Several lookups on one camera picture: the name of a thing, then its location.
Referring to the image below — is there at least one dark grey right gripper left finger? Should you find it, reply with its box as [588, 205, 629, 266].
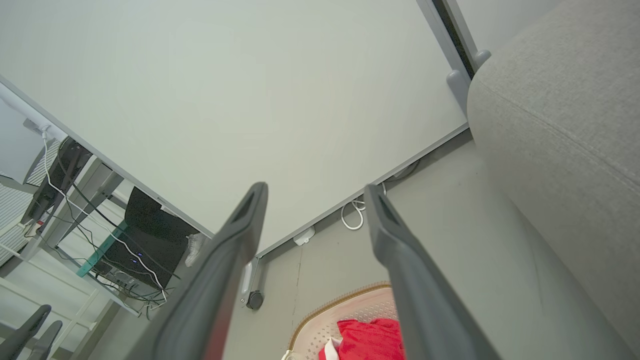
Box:
[125, 182, 269, 360]

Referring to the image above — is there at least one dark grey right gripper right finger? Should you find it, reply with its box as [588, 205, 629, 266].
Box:
[363, 183, 501, 360]

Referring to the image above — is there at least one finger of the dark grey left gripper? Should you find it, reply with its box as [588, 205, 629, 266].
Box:
[27, 320, 64, 360]
[0, 304, 52, 360]

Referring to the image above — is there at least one red garment with white trim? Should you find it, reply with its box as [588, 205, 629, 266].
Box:
[318, 318, 406, 360]

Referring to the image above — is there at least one grey upholstered surface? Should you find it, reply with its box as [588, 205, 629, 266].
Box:
[467, 0, 640, 353]

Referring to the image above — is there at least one white shoe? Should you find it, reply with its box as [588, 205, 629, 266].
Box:
[184, 232, 207, 268]

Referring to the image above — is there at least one black computer tower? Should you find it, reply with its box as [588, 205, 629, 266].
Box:
[102, 187, 201, 292]

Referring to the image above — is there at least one cream perforated laundry basket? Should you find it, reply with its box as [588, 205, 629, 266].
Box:
[281, 281, 401, 360]

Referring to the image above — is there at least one white power adapter box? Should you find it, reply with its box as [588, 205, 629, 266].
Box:
[293, 226, 317, 247]

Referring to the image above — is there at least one large white partition panel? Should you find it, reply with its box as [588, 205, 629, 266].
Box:
[0, 0, 472, 258]

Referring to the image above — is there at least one white coiled cable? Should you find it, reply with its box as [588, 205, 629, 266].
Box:
[341, 182, 388, 231]

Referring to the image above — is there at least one long white desk cable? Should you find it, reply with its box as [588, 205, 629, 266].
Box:
[41, 126, 168, 303]

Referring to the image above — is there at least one grey desk frame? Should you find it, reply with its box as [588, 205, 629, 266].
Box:
[0, 157, 151, 316]

